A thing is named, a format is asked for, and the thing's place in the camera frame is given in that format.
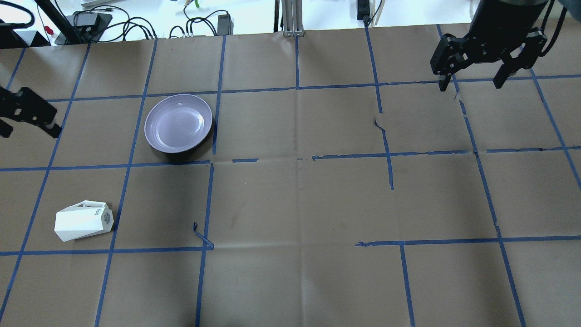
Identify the aluminium frame post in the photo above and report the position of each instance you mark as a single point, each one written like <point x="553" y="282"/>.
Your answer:
<point x="292" y="18"/>

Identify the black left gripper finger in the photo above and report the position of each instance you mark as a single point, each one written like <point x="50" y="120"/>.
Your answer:
<point x="53" y="130"/>
<point x="5" y="129"/>

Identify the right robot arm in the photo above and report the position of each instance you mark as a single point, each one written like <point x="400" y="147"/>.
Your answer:
<point x="510" y="31"/>

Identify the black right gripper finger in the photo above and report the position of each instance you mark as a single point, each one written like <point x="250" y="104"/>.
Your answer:
<point x="506" y="70"/>
<point x="444" y="78"/>

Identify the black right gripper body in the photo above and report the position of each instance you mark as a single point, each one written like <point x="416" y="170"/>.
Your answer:
<point x="495" y="34"/>

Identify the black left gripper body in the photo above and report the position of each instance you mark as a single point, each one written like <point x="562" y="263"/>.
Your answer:
<point x="27" y="108"/>

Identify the lavender round plate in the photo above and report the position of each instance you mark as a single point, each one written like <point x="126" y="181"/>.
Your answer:
<point x="178" y="123"/>

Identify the black power adapter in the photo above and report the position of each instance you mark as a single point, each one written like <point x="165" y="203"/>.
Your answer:
<point x="225" y="25"/>

